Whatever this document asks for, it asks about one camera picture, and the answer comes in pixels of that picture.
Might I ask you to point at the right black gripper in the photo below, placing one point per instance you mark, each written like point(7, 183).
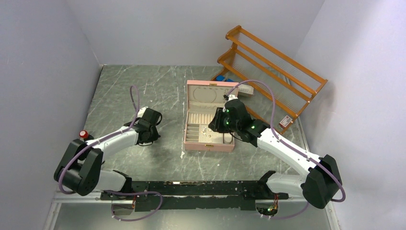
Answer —
point(215, 125)

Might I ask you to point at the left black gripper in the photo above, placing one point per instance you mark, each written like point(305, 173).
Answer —
point(153, 137)

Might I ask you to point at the pink jewelry box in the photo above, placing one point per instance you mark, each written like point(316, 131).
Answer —
point(203, 97)

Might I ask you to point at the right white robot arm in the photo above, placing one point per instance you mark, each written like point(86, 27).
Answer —
point(318, 179)

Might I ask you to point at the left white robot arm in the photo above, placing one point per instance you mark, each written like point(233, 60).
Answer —
point(80, 169)

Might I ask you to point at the white oval pillow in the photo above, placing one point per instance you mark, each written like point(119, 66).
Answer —
point(227, 138)

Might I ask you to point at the white flat carton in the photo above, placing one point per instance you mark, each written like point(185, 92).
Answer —
point(245, 90)

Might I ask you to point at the blue box left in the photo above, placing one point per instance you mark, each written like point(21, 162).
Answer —
point(220, 78)

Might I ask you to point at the orange wooden rack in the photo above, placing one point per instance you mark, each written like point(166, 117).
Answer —
point(271, 73)

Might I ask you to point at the small red white box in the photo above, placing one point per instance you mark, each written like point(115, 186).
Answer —
point(285, 122)

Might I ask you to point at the red emergency stop button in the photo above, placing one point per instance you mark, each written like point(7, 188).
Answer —
point(85, 136)

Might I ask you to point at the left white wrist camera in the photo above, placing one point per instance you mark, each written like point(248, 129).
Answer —
point(141, 112)

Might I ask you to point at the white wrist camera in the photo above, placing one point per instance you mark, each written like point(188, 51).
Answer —
point(231, 98)
point(141, 112)

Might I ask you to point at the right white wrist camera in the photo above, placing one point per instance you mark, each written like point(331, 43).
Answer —
point(231, 98)

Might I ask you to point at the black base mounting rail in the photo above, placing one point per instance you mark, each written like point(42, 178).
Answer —
point(167, 195)

